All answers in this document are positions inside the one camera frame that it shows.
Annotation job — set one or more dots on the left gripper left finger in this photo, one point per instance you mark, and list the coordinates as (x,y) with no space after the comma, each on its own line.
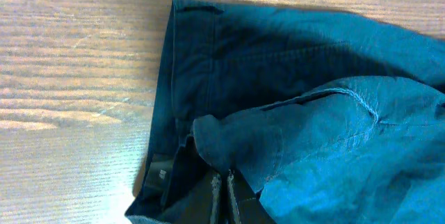
(193,200)

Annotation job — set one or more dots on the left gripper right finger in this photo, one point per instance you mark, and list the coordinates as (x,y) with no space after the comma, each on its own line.
(243,205)

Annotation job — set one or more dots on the navy blue shorts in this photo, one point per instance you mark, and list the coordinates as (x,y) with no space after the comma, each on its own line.
(330,117)

